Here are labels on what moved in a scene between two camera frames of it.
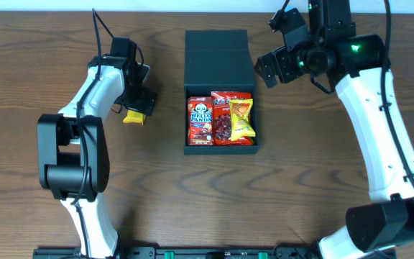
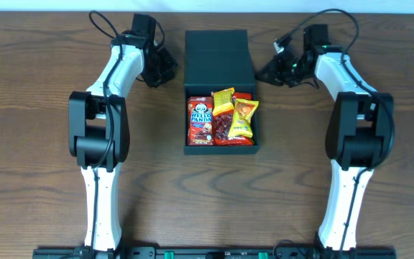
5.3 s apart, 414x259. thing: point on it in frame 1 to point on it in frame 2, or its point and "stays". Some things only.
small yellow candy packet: x=134 y=116 to x=223 y=101
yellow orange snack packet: x=241 y=115 stays
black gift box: x=218 y=60 stays
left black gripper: x=141 y=104 to x=171 y=65
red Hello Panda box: x=200 y=117 stays
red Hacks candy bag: x=222 y=118 stays
